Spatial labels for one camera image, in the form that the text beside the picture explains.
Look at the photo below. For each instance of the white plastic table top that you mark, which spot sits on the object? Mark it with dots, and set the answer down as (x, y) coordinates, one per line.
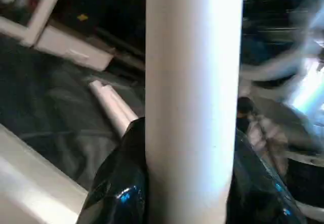
(30, 178)

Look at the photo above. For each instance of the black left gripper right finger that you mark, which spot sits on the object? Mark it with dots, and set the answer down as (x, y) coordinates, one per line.
(258, 188)

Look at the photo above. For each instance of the white drawer unit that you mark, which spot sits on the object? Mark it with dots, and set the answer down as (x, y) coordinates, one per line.
(76, 49)

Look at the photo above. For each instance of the white plastic table leg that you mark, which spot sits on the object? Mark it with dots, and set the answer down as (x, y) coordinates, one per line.
(195, 92)
(109, 105)
(124, 107)

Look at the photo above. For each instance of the white glass door cabinet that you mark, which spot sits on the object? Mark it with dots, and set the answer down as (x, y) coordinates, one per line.
(35, 11)

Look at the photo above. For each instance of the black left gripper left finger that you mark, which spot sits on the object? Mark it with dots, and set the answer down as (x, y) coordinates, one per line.
(119, 183)

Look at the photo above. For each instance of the black mat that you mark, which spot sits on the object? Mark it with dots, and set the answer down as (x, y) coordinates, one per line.
(55, 107)

